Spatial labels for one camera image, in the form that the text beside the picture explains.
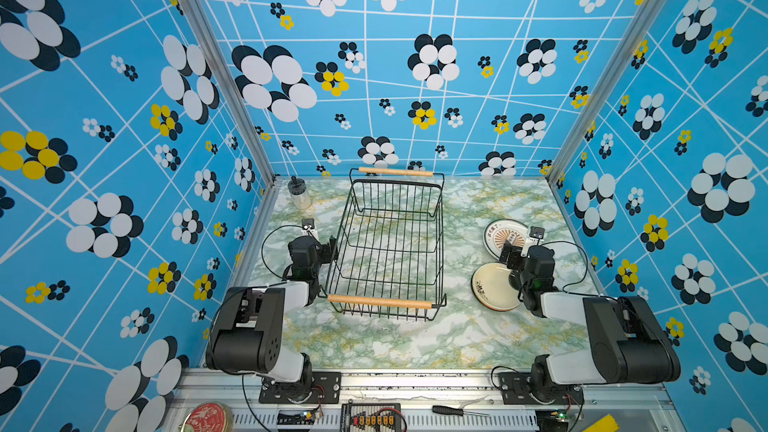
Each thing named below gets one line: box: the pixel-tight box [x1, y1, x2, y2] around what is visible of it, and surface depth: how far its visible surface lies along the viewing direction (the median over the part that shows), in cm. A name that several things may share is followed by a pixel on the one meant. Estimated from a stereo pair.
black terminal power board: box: [340, 402, 402, 432], surface depth 70 cm
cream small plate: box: [471, 262, 520, 312], surface depth 91 cm
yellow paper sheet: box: [582, 414, 620, 432], surface depth 70 cm
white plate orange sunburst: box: [483, 219, 529, 259], surface depth 102 cm
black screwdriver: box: [432, 405, 489, 416], surface depth 72 cm
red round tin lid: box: [181, 402, 234, 432], surface depth 68 cm
